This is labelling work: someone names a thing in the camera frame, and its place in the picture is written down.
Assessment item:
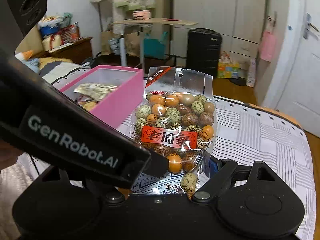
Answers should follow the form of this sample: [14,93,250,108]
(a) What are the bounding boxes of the beige wardrobe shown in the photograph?
[172,0,303,108]

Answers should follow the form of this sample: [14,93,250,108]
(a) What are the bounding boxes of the black suitcase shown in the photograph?
[186,28,222,78]

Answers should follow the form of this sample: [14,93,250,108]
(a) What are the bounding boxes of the pink hanging bag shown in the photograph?
[259,30,277,62]

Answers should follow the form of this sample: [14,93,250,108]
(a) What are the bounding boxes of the mixed peanut snack bag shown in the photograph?
[130,67,216,196]

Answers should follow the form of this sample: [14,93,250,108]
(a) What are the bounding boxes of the striped white bedsheet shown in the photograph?
[0,62,317,240]

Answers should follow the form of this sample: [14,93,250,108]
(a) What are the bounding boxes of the pink storage box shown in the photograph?
[55,65,144,129]

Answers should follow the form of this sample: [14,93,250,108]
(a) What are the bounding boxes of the rolling side table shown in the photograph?
[112,18,198,70]

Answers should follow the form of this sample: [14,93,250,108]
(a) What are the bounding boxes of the colourful gift box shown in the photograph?
[217,51,239,79]

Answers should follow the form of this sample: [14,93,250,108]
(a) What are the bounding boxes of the wooden nightstand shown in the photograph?
[31,37,93,64]

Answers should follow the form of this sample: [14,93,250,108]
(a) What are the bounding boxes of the beige printed snack bag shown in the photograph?
[73,82,118,101]

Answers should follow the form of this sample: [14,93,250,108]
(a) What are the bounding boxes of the white floral paper bag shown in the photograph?
[246,58,256,88]

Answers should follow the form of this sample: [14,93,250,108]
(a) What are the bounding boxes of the teal shopping bag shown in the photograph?
[144,31,168,60]

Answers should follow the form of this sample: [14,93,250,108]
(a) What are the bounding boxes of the white door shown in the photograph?
[277,0,319,137]

